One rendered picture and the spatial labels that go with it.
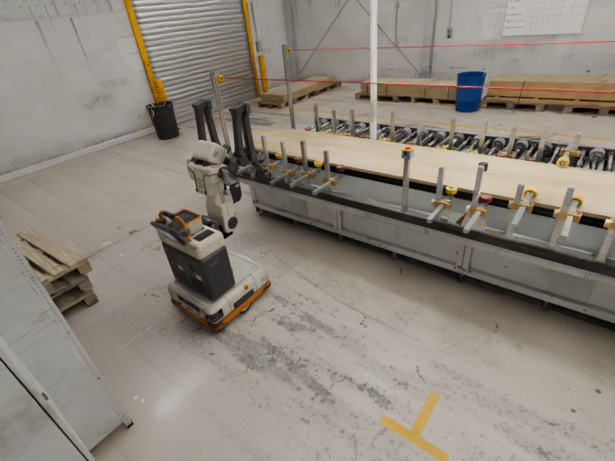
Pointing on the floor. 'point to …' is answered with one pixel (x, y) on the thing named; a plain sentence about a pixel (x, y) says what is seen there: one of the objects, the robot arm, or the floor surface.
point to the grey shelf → (53, 349)
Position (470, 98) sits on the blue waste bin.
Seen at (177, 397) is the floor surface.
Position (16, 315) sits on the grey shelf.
